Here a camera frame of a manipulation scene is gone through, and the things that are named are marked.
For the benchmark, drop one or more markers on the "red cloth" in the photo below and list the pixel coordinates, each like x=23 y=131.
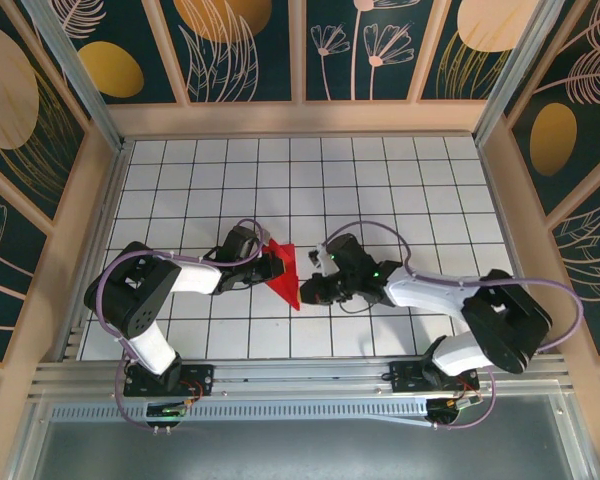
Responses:
x=287 y=285

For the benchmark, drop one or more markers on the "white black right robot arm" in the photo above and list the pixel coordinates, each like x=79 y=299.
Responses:
x=505 y=325

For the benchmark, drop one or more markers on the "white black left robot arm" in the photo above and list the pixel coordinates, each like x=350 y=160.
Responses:
x=130 y=295

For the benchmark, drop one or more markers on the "grey metal sheet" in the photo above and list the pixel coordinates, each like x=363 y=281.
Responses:
x=300 y=450

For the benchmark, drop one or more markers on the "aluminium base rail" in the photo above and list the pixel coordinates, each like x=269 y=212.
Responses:
x=300 y=375

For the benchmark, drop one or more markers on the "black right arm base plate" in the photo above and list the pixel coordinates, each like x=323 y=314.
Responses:
x=402 y=377

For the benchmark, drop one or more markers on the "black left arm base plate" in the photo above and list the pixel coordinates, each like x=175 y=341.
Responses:
x=200 y=377

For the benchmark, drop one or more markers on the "aluminium side rail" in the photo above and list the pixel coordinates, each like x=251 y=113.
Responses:
x=107 y=200
x=507 y=225

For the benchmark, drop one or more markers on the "aluminium frame post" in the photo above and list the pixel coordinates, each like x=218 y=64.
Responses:
x=75 y=75
x=515 y=75

